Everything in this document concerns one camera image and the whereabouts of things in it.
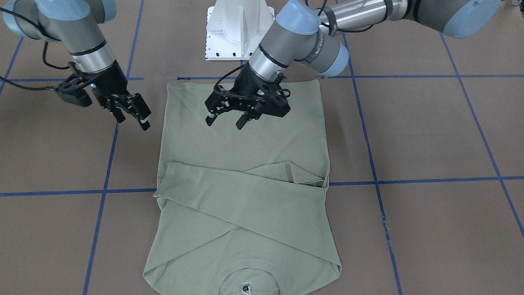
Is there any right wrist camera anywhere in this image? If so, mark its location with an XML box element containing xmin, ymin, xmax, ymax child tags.
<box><xmin>54</xmin><ymin>75</ymin><xmax>92</xmax><ymax>108</ymax></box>

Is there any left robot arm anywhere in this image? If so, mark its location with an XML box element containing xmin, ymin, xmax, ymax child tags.
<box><xmin>205</xmin><ymin>0</ymin><xmax>500</xmax><ymax>129</ymax></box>

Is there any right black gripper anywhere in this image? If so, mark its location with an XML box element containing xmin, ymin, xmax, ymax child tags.
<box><xmin>78</xmin><ymin>61</ymin><xmax>151</xmax><ymax>131</ymax></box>

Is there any olive green long-sleeve shirt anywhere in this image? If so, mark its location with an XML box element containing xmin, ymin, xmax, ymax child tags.
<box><xmin>143</xmin><ymin>80</ymin><xmax>342</xmax><ymax>295</ymax></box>

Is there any brown table mat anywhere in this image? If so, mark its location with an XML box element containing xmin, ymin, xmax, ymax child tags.
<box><xmin>1</xmin><ymin>0</ymin><xmax>523</xmax><ymax>295</ymax></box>

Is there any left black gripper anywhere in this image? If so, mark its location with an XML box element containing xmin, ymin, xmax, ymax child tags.
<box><xmin>205</xmin><ymin>66</ymin><xmax>291</xmax><ymax>129</ymax></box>

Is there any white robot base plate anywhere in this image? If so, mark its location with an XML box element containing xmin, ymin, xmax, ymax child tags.
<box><xmin>205</xmin><ymin>0</ymin><xmax>276</xmax><ymax>61</ymax></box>

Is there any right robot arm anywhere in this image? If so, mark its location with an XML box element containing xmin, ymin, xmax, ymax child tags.
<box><xmin>1</xmin><ymin>0</ymin><xmax>151</xmax><ymax>130</ymax></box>

